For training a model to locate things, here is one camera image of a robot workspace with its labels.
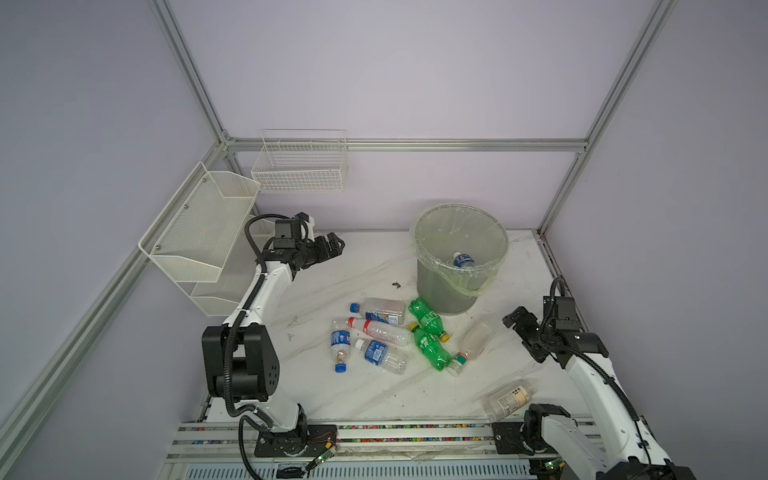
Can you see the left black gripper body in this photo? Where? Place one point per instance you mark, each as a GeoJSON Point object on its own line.
{"type": "Point", "coordinates": [310, 250]}

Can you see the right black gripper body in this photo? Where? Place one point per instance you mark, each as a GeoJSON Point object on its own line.
{"type": "Point", "coordinates": [534, 347]}

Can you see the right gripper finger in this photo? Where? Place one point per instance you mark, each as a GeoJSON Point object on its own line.
{"type": "Point", "coordinates": [514, 321]}
{"type": "Point", "coordinates": [524, 316]}

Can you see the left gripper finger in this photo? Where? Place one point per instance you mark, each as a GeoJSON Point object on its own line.
{"type": "Point", "coordinates": [323, 254]}
{"type": "Point", "coordinates": [334, 244]}

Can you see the clear bottle green red cap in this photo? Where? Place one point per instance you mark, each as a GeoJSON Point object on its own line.
{"type": "Point", "coordinates": [472, 345]}

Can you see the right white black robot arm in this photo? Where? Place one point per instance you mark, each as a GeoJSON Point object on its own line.
{"type": "Point", "coordinates": [629, 449]}

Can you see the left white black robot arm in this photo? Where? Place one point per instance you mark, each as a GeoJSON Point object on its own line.
{"type": "Point", "coordinates": [241, 363]}

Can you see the grey mesh waste bin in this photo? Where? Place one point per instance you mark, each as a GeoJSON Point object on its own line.
{"type": "Point", "coordinates": [459, 264]}

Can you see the translucent green bin liner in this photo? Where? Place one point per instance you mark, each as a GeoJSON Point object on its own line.
{"type": "Point", "coordinates": [438, 240]}

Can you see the clear bottle blue cap lower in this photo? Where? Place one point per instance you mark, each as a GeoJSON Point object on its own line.
{"type": "Point", "coordinates": [340, 344]}

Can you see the clear bottle blue cap sideways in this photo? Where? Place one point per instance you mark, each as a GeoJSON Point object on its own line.
{"type": "Point", "coordinates": [382, 310]}

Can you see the green bottle upper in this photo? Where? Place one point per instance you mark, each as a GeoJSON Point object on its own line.
{"type": "Point", "coordinates": [428, 319]}

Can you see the clear bottle white label front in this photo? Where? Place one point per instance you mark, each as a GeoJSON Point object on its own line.
{"type": "Point", "coordinates": [508, 399]}

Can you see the green bottle lower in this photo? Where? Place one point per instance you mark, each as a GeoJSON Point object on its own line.
{"type": "Point", "coordinates": [430, 347]}

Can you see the lower white mesh shelf basket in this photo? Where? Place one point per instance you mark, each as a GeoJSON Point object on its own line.
{"type": "Point", "coordinates": [221, 298]}

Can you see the white mesh shelf basket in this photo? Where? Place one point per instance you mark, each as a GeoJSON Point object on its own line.
{"type": "Point", "coordinates": [191, 239]}
{"type": "Point", "coordinates": [221, 298]}

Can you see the clear bottle red white label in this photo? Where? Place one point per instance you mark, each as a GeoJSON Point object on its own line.
{"type": "Point", "coordinates": [381, 331]}

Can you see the clear bottle blue label angled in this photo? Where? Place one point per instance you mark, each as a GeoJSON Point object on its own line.
{"type": "Point", "coordinates": [382, 355]}

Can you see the upper white mesh shelf basket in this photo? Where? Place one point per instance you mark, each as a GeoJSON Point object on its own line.
{"type": "Point", "coordinates": [191, 239]}

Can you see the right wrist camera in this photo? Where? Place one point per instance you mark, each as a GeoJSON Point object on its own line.
{"type": "Point", "coordinates": [561, 314]}

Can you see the white wire wall basket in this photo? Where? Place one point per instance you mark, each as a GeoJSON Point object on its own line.
{"type": "Point", "coordinates": [294, 161]}

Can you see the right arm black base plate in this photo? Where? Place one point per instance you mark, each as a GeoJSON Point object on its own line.
{"type": "Point", "coordinates": [519, 438]}

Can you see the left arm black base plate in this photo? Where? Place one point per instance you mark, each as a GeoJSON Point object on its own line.
{"type": "Point", "coordinates": [295, 444]}

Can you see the aluminium front rail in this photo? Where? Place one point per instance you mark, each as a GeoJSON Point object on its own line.
{"type": "Point", "coordinates": [413, 449]}

